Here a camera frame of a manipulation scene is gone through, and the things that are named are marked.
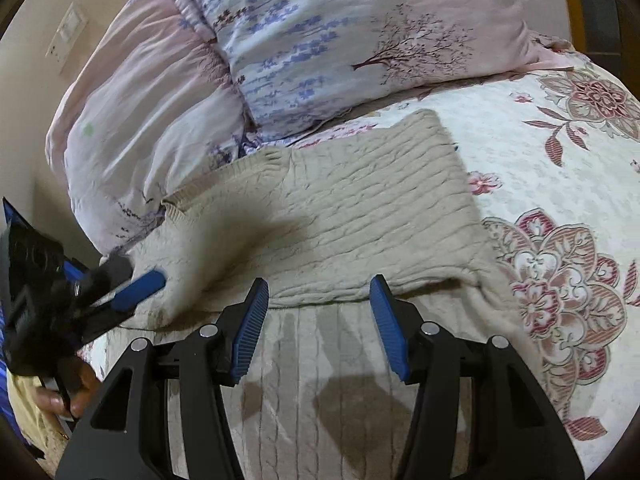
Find pink tree print pillow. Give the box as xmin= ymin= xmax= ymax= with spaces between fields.
xmin=137 ymin=0 xmax=573 ymax=143

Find wooden headboard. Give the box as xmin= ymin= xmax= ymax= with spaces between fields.
xmin=556 ymin=0 xmax=587 ymax=52

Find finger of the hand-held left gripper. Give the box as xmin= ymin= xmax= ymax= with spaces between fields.
xmin=92 ymin=269 xmax=167 ymax=313

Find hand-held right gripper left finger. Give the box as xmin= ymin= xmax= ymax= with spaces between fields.
xmin=55 ymin=277 xmax=270 ymax=480

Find white wall switch plate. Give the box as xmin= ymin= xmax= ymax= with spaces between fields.
xmin=45 ymin=2 xmax=89 ymax=77

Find floral quilted bedspread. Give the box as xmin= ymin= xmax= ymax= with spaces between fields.
xmin=47 ymin=32 xmax=640 ymax=480

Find beige knit sweater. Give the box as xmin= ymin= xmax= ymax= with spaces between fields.
xmin=102 ymin=108 xmax=538 ymax=356

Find person's left hand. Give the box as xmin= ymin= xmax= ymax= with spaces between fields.
xmin=34 ymin=357 xmax=103 ymax=418

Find pink white pillow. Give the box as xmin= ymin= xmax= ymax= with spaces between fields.
xmin=45 ymin=0 xmax=256 ymax=256

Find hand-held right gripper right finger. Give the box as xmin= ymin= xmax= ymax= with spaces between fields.
xmin=369 ymin=274 xmax=586 ymax=480

